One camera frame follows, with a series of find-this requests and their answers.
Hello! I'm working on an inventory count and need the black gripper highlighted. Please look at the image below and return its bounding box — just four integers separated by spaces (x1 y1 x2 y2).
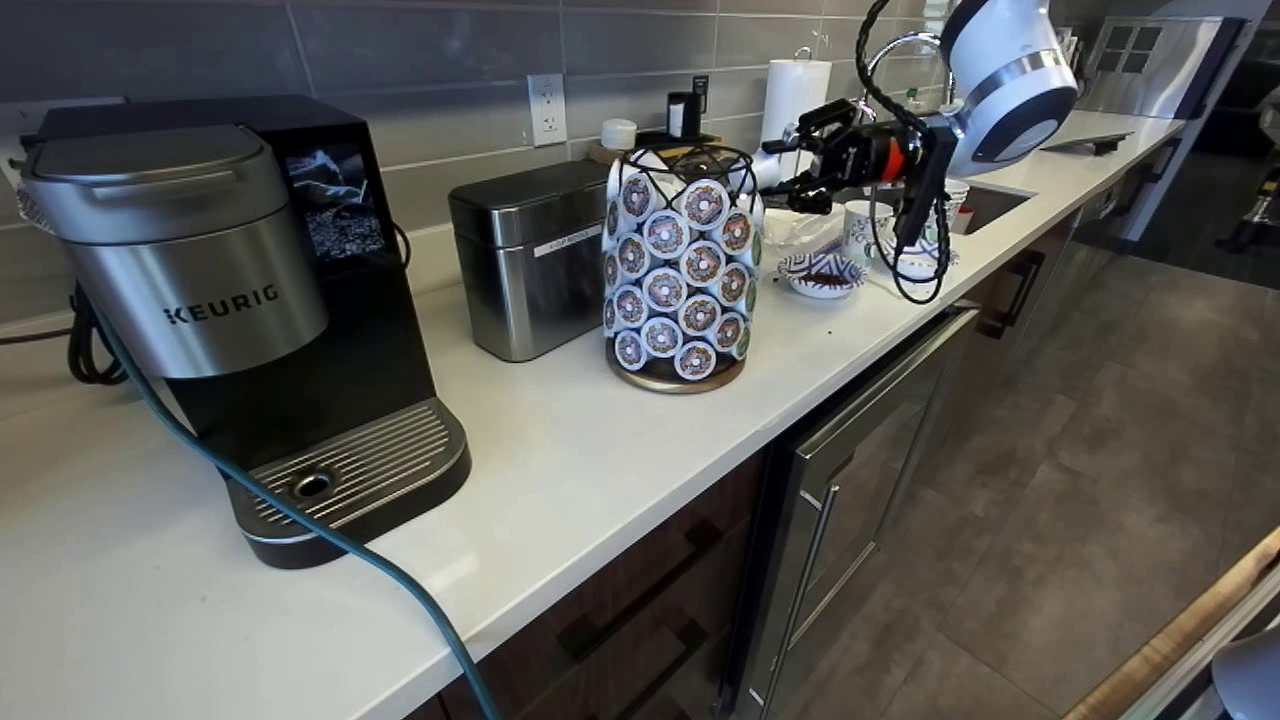
761 94 914 215

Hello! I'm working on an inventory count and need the white coffee pod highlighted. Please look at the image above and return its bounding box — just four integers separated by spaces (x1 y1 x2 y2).
747 149 791 192

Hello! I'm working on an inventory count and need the grey round object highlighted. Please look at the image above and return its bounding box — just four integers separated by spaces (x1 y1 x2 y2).
1209 628 1280 720

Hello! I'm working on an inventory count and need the white paper towel roll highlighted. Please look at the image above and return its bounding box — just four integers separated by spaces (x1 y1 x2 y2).
755 57 834 192

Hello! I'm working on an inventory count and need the paper plate with coffee grounds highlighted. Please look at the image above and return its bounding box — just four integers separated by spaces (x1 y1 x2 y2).
775 248 862 303

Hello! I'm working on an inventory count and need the small black box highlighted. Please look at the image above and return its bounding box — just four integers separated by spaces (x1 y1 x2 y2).
659 86 698 145

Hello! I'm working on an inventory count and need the blue patterned paper plate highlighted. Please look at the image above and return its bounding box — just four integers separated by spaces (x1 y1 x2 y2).
877 234 961 287

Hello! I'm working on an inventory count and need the black flat pad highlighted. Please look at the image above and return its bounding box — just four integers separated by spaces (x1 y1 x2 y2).
1040 132 1131 161

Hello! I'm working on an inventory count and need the stainless steel box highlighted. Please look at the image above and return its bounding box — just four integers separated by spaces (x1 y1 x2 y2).
446 157 615 366

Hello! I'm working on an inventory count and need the wooden table edge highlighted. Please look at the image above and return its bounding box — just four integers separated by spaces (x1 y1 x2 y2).
1065 525 1280 720

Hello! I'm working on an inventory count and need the Keurig coffee maker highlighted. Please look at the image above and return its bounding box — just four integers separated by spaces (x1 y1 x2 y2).
7 90 474 570

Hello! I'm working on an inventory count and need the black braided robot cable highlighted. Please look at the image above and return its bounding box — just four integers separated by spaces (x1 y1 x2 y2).
857 0 961 310

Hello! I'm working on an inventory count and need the black wire coffee pod rack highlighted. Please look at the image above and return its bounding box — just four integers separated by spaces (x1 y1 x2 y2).
595 141 767 400

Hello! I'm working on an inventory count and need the white wall outlet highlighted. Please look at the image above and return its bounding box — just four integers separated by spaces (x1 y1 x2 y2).
522 68 570 149

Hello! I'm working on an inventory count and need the teal cable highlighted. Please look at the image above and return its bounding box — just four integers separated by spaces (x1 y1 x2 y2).
74 285 502 720

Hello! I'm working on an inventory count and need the black power cord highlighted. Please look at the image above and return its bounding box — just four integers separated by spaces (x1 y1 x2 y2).
59 285 131 393

